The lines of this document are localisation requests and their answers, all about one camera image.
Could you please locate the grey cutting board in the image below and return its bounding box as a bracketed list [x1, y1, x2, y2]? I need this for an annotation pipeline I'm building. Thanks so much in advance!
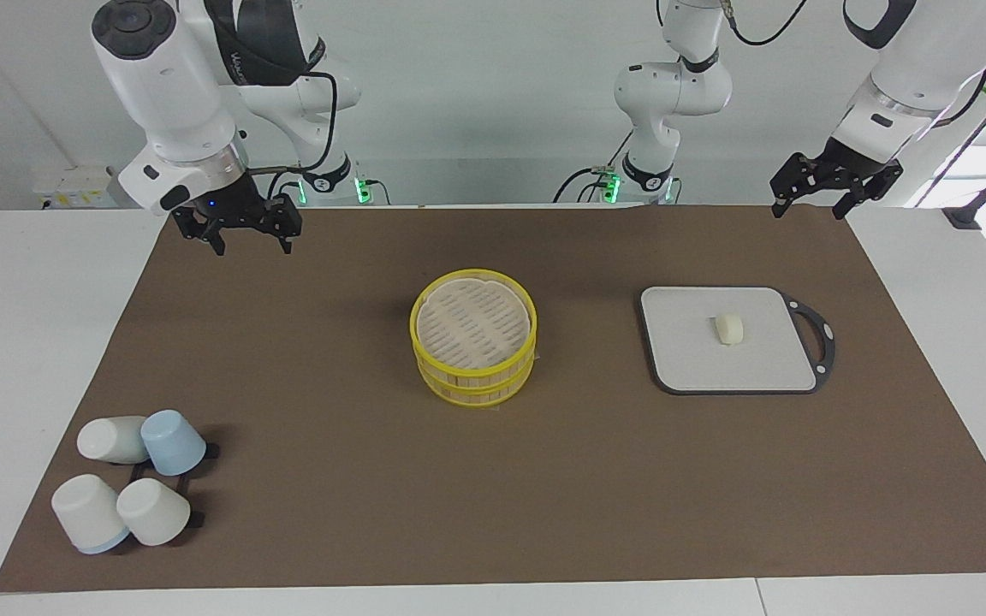
[636, 285, 837, 396]

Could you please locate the yellow steamer lid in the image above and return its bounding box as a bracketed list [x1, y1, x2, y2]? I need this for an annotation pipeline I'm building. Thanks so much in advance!
[409, 269, 538, 377]

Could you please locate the white plastic cup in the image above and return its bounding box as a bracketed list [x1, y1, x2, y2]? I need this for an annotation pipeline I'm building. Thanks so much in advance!
[116, 477, 193, 547]
[76, 416, 151, 465]

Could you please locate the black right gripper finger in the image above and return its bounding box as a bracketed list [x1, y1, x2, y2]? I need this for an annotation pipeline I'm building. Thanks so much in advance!
[255, 193, 304, 255]
[171, 208, 227, 257]

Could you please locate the black base cable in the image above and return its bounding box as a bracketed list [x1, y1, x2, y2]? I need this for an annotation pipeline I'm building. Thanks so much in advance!
[553, 163, 631, 204]

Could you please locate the brown table mat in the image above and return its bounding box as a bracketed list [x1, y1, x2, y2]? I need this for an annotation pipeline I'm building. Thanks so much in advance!
[0, 204, 986, 594]

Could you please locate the light blue plastic cup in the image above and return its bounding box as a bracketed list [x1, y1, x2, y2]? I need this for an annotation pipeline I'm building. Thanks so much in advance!
[140, 410, 207, 477]

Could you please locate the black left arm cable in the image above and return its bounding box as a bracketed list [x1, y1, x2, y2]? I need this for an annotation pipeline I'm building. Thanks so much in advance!
[720, 0, 986, 125]

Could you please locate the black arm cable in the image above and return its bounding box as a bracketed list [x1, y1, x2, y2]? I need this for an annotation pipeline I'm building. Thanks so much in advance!
[205, 0, 340, 202]
[720, 0, 986, 125]

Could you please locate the white cup with blue rim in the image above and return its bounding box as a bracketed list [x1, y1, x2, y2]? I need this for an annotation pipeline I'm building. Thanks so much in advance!
[50, 474, 131, 555]

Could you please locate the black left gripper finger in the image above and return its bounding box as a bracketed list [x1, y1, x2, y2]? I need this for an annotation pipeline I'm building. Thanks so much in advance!
[833, 161, 904, 222]
[769, 151, 832, 219]

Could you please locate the white power box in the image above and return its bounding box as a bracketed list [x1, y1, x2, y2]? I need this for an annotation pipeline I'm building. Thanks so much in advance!
[31, 165, 130, 210]

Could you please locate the yellow steamer basket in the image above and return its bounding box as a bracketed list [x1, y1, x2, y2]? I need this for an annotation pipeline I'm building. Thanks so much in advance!
[416, 338, 537, 409]

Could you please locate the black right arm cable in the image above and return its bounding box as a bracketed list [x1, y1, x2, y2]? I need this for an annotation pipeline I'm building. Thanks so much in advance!
[205, 0, 340, 202]

